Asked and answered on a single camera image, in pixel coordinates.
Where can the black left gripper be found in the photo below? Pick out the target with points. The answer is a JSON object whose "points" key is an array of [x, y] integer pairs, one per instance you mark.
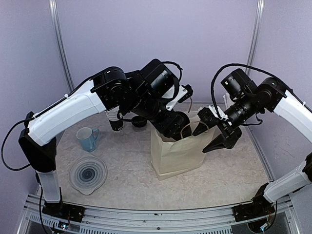
{"points": [[169, 127]]}

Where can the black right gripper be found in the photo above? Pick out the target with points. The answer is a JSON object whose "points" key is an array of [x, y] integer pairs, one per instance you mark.
{"points": [[219, 143]]}

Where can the stack of black lids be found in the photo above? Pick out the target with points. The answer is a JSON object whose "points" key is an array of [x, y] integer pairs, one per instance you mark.
{"points": [[138, 121]]}

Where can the cream paper bag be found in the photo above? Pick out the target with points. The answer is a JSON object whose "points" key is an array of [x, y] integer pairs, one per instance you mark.
{"points": [[170, 158]]}

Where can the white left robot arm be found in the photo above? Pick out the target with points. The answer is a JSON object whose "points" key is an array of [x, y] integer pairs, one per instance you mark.
{"points": [[38, 138]]}

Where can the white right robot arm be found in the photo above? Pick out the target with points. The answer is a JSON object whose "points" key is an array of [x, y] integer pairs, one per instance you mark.
{"points": [[279, 122]]}

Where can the wrapped white straws bundle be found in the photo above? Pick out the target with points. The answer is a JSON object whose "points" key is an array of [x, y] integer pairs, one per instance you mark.
{"points": [[227, 100]]}

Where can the stack of paper cups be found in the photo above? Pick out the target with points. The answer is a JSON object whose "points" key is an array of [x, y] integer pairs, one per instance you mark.
{"points": [[112, 115]]}

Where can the blue glass cup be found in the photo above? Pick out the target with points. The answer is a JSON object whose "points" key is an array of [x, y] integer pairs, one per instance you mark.
{"points": [[88, 138]]}

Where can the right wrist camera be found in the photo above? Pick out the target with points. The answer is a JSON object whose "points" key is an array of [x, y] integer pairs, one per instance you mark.
{"points": [[208, 116]]}

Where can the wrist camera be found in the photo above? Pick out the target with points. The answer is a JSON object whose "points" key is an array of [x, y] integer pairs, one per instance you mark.
{"points": [[185, 92], [208, 116]]}

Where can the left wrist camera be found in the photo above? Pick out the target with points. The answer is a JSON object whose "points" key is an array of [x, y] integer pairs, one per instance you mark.
{"points": [[185, 92]]}

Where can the right aluminium post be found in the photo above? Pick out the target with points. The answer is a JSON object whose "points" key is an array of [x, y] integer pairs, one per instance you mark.
{"points": [[256, 31]]}

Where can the aluminium front rail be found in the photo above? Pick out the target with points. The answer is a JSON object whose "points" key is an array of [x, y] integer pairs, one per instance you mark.
{"points": [[213, 220]]}

